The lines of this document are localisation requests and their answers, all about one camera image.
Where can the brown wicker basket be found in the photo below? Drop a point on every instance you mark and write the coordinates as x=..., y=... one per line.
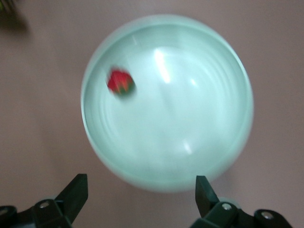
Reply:
x=7, y=14

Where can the pale green plate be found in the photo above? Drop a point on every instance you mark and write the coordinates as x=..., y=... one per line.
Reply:
x=178, y=118

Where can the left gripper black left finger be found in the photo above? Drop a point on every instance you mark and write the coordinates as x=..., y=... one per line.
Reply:
x=73, y=197

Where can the brown table mat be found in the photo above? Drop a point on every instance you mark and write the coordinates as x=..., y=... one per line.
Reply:
x=40, y=118

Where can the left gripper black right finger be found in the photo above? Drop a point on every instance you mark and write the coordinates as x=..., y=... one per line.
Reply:
x=205, y=199

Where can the red strawberry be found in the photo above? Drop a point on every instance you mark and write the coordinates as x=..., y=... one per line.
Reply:
x=120, y=83

